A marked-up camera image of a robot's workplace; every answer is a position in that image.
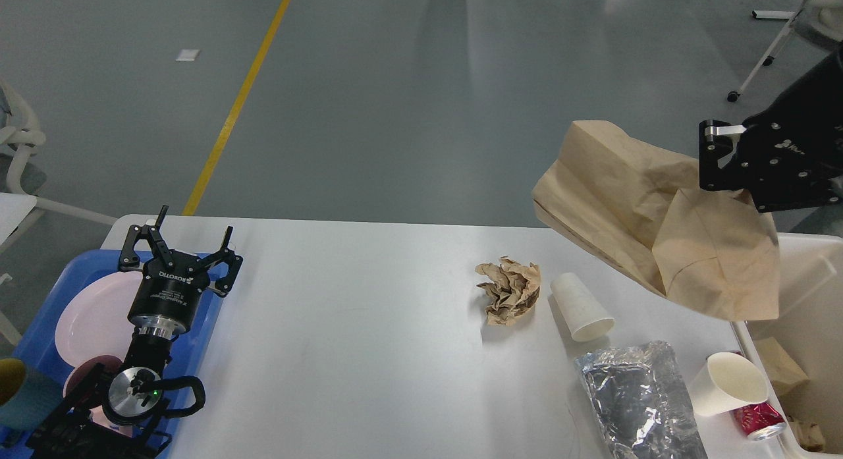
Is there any pink mug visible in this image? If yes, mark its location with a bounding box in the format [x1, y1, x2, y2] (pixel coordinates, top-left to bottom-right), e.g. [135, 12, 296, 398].
[63, 355, 136, 440]

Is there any brown paper bag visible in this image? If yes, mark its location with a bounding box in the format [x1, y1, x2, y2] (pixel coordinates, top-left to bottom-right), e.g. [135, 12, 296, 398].
[755, 338, 809, 397]
[532, 121, 780, 321]

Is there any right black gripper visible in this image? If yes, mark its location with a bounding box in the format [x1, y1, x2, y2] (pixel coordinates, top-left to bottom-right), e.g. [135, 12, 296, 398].
[698, 45, 842, 213]

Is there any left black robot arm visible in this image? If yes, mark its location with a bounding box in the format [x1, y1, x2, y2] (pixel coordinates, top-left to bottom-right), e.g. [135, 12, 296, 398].
[25, 206, 243, 458]

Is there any white side table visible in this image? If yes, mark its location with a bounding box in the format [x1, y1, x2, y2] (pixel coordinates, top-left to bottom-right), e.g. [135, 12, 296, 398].
[0, 193, 38, 346]

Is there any red soda can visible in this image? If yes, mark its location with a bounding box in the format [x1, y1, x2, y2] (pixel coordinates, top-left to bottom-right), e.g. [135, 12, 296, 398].
[730, 402, 788, 441]

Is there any pink plate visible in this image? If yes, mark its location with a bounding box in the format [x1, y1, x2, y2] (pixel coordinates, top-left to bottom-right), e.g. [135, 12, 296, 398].
[55, 272, 142, 368]

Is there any white paper cup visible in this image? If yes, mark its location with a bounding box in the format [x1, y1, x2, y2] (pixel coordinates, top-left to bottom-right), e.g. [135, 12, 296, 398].
[688, 352, 770, 417]
[551, 273, 615, 342]

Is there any blue plastic tray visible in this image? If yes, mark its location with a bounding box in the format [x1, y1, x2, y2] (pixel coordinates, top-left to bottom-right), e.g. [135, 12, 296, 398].
[1, 250, 223, 458]

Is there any teal green mug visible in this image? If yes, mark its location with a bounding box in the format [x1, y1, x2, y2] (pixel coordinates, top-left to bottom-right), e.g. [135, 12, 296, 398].
[1, 357, 63, 449]

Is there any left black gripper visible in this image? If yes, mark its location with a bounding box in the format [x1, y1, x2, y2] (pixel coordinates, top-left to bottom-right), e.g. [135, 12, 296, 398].
[117, 205, 243, 341]

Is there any beige plastic bin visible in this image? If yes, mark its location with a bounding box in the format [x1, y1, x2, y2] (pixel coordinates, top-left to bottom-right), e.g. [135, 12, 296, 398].
[734, 233, 842, 458]

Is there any aluminium foil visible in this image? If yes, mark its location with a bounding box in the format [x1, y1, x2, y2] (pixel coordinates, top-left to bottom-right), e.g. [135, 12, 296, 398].
[573, 340, 708, 458]

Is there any brown paper ball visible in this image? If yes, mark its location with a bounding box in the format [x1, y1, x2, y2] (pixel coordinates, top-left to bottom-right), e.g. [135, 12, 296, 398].
[474, 257, 542, 326]

